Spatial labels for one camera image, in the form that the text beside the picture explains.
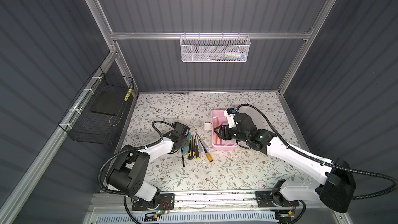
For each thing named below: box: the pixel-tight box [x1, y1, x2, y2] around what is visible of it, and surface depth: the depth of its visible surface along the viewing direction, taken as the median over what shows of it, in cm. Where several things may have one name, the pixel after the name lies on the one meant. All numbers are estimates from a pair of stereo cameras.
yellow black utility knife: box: [187, 136, 196, 161], surface depth 92 cm
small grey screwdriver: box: [197, 140, 203, 157], surface depth 93 cm
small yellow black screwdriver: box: [194, 135, 201, 160], surface depth 90 cm
